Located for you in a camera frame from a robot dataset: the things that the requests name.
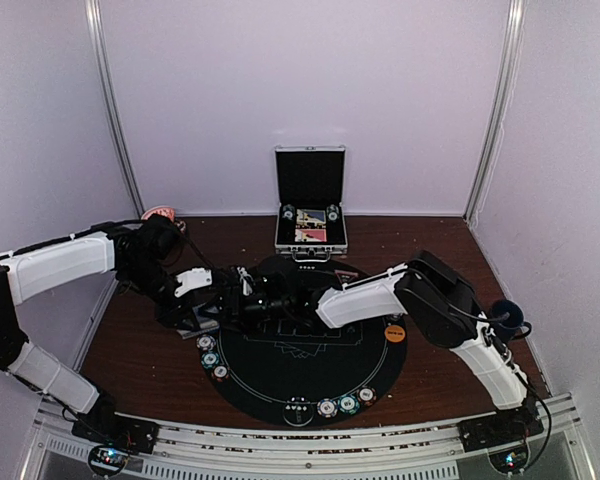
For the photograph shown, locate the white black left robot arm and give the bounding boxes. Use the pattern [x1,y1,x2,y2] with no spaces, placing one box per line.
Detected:
[0,214,218,444]

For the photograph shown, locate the green chips front seat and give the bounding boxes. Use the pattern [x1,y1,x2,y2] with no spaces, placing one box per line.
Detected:
[337,395,360,415]

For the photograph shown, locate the right chip stack in case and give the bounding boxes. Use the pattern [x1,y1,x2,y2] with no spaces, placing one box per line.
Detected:
[326,204,340,222]

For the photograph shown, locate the blue white chips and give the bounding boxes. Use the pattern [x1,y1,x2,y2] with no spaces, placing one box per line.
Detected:
[316,398,339,419]
[196,335,216,352]

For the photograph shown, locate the clear round dealer button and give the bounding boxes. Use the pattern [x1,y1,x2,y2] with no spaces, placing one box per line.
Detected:
[283,396,315,427]

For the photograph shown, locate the orange big blind button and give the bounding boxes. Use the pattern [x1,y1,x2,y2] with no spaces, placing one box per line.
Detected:
[384,324,406,343]

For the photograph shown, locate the orange chips front seat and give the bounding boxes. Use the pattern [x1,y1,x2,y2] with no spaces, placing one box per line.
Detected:
[357,386,377,406]

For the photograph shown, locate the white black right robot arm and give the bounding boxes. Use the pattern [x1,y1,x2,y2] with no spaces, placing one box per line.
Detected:
[225,250,537,442]

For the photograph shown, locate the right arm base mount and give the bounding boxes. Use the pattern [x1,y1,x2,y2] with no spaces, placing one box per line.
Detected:
[457,396,544,452]

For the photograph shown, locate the left chip stack in case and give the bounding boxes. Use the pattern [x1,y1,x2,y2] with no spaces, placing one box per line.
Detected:
[281,204,296,221]

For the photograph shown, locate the red black triangle marker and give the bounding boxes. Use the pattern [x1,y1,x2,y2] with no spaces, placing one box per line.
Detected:
[334,270,359,282]

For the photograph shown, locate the dark blue mug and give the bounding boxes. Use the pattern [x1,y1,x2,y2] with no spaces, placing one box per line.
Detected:
[489,299,532,343]

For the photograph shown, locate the red card box in case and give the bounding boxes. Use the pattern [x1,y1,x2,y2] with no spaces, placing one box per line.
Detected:
[295,229,327,243]

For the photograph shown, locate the chip stack in case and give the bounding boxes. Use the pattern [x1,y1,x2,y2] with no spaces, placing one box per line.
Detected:
[281,204,296,221]
[326,204,340,222]

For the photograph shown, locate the orange chips seat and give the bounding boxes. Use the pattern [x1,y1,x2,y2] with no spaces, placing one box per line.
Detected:
[357,386,377,406]
[211,365,230,382]

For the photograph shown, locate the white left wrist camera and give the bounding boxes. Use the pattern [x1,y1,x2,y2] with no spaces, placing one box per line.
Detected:
[174,267,213,298]

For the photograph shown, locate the aluminium front rail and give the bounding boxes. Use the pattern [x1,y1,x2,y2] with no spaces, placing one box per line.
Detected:
[16,394,599,479]

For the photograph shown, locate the round black poker mat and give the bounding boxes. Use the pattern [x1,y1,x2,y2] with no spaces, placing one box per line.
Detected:
[201,260,407,428]

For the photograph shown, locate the green chips seat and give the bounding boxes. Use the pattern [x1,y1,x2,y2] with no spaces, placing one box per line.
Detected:
[337,395,360,415]
[201,351,220,369]

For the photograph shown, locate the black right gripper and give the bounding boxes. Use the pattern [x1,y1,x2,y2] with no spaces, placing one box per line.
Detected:
[199,285,291,333]

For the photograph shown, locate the red white patterned bowl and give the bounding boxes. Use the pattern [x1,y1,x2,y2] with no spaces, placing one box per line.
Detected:
[141,206,176,222]

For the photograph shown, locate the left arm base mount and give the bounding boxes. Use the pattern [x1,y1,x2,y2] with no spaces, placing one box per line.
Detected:
[58,389,159,454]

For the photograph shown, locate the blue card box in case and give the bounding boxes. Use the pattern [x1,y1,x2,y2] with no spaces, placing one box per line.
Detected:
[296,209,326,228]

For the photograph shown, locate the aluminium poker case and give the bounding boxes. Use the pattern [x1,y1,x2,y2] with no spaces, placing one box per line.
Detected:
[274,146,348,261]

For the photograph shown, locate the grey blue card deck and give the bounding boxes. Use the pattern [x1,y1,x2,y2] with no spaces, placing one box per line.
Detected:
[176,306,220,340]

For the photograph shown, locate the blue white chips front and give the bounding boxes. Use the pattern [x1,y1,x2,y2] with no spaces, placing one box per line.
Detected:
[316,398,339,419]

